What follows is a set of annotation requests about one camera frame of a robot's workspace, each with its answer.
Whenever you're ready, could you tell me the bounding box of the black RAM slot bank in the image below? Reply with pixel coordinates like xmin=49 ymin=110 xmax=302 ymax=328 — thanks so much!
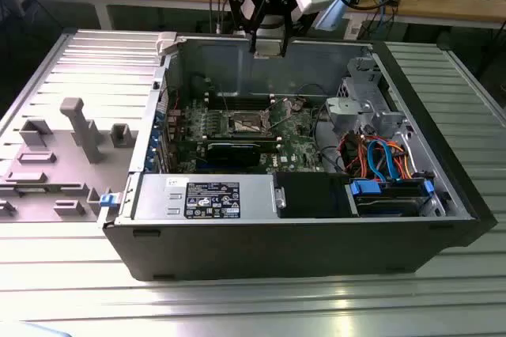
xmin=173 ymin=134 xmax=280 ymax=144
xmin=206 ymin=91 xmax=276 ymax=111

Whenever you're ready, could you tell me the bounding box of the grey parts rack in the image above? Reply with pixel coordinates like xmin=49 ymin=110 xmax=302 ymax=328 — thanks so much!
xmin=0 ymin=97 xmax=139 ymax=223

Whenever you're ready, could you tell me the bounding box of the black graphics card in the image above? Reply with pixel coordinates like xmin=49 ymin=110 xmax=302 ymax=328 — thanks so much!
xmin=205 ymin=139 xmax=262 ymax=168

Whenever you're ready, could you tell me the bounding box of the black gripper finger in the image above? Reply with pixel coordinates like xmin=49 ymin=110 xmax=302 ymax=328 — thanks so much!
xmin=280 ymin=15 xmax=296 ymax=58
xmin=228 ymin=0 xmax=265 ymax=54

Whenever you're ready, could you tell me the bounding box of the green motherboard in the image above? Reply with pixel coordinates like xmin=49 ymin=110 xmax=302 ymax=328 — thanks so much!
xmin=165 ymin=95 xmax=337 ymax=174

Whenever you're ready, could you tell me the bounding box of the grey case latch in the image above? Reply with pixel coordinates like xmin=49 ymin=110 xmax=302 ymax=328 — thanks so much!
xmin=155 ymin=31 xmax=179 ymax=57

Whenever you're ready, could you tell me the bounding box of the metal drive cage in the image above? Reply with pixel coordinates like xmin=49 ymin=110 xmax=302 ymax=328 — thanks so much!
xmin=335 ymin=55 xmax=408 ymax=132

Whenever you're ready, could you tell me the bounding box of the black PC case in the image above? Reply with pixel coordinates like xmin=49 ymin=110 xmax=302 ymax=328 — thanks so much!
xmin=101 ymin=32 xmax=498 ymax=282

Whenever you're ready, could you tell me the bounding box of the blue data wire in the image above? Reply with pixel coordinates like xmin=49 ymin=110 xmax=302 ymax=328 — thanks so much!
xmin=366 ymin=139 xmax=398 ymax=184

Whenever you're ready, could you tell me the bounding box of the metal socket cover frame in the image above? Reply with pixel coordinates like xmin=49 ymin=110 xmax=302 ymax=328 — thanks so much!
xmin=261 ymin=97 xmax=293 ymax=131

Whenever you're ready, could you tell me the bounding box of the CPU socket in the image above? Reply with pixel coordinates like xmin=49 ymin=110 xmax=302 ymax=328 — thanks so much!
xmin=221 ymin=109 xmax=274 ymax=134

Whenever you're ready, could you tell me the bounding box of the metal cage bracket plate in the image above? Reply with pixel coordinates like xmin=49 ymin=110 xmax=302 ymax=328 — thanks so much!
xmin=324 ymin=96 xmax=375 ymax=124

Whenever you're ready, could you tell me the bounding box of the orange data wire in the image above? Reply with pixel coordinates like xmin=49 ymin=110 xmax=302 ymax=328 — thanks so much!
xmin=389 ymin=141 xmax=414 ymax=182

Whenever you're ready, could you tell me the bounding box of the silver power supply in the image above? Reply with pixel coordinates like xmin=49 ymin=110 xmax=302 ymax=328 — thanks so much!
xmin=132 ymin=173 xmax=278 ymax=222

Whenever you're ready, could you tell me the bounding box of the hard disk in blue carrier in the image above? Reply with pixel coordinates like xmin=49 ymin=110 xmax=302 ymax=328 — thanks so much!
xmin=346 ymin=178 xmax=436 ymax=218

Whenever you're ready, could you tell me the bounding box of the red orange wire bundle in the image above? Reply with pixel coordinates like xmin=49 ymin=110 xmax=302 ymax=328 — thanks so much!
xmin=338 ymin=134 xmax=369 ymax=176

